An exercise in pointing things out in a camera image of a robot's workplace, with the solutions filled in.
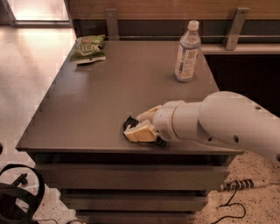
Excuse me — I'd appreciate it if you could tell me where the black rxbar chocolate bar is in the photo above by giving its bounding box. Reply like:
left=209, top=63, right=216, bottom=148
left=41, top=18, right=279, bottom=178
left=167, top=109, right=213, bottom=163
left=122, top=116, right=166, bottom=148

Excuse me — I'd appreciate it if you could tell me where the grey metal bracket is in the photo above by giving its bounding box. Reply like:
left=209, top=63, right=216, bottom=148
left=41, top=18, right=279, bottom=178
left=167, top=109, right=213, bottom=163
left=224, top=7, right=249, bottom=51
left=105, top=9, right=119, bottom=40

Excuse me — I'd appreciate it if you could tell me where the clear plastic water bottle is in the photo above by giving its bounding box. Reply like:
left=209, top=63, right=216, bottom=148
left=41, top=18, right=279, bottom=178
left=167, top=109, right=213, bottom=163
left=175, top=20, right=201, bottom=82

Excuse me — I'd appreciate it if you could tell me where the grey drawer cabinet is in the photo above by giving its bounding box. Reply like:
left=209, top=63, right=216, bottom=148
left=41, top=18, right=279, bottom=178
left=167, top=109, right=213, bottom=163
left=17, top=41, right=236, bottom=224

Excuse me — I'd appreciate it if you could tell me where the black power cable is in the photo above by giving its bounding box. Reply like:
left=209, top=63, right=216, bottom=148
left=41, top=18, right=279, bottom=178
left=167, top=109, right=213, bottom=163
left=210, top=185, right=248, bottom=224

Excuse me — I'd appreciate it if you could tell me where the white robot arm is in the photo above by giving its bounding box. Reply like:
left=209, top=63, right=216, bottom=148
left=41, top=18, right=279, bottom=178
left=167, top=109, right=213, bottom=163
left=123, top=91, right=280, bottom=164

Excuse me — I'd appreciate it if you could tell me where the left grey metal bracket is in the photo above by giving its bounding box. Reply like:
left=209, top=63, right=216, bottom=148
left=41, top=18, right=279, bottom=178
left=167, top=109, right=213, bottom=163
left=105, top=9, right=119, bottom=40

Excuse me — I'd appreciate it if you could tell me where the right grey metal bracket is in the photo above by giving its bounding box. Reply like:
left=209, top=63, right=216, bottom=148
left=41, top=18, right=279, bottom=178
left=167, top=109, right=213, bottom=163
left=224, top=7, right=249, bottom=51

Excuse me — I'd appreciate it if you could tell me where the green jalapeno chip bag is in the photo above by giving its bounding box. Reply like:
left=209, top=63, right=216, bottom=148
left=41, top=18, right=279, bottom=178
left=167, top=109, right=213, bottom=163
left=69, top=35, right=106, bottom=65

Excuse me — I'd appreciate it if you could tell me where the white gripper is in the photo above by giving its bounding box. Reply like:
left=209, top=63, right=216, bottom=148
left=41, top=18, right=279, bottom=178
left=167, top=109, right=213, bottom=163
left=123, top=101, right=186, bottom=143

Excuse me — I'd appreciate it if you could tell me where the white striped power strip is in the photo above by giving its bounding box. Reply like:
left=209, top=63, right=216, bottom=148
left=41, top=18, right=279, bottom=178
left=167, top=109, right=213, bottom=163
left=219, top=178, right=270, bottom=192

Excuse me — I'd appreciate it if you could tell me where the grey side shelf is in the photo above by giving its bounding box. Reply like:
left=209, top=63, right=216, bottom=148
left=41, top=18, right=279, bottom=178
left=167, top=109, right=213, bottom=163
left=201, top=44, right=280, bottom=55

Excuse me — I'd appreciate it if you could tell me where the black chair base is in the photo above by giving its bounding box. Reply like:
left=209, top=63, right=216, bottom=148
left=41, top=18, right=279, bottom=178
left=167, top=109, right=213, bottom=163
left=0, top=164, right=45, bottom=224

